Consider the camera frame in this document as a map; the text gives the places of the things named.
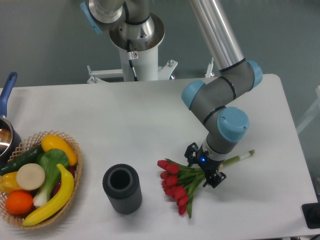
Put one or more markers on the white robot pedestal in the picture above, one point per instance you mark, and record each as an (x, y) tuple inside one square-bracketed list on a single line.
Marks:
[(137, 45)]

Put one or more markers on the green cucumber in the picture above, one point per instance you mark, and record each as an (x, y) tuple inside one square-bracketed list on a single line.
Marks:
[(27, 157)]

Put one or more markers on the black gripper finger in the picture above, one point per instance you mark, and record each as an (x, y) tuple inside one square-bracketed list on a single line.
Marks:
[(192, 154), (213, 178)]

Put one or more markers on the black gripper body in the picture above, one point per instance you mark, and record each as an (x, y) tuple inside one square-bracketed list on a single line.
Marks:
[(209, 162)]

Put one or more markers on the beige round disc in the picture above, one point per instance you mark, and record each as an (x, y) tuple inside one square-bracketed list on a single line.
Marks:
[(30, 176)]

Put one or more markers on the yellow lemon squash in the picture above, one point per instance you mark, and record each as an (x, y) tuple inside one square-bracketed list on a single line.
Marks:
[(56, 142)]

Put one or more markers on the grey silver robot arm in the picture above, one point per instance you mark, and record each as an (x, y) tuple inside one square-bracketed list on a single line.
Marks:
[(209, 102)]

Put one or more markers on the blue handled saucepan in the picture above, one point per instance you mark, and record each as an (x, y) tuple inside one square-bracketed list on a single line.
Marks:
[(9, 138)]

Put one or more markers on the white frame at right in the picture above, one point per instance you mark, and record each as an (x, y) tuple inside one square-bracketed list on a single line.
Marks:
[(310, 113)]

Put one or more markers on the red fruit in basket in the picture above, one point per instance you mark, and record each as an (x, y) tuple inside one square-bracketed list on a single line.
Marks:
[(57, 187)]

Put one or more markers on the green bok choy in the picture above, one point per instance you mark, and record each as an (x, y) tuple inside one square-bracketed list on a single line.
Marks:
[(48, 161)]

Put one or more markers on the yellow banana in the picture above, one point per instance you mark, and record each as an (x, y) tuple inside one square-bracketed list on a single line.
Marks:
[(56, 203)]

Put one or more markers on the woven wicker basket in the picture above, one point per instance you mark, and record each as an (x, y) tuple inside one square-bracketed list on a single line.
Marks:
[(27, 144)]

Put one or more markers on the yellow bell pepper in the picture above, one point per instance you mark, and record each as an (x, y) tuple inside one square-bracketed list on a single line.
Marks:
[(9, 184)]

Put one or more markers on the orange fruit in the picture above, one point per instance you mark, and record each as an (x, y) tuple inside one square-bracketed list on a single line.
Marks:
[(19, 202)]

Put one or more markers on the black device at edge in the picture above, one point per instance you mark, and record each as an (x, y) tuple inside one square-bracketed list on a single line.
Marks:
[(311, 212)]

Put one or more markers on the dark grey ribbed vase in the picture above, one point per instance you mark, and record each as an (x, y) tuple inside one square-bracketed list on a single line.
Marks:
[(121, 184)]

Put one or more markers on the red tulip bouquet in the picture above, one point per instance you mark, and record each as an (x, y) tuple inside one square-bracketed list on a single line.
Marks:
[(180, 182)]

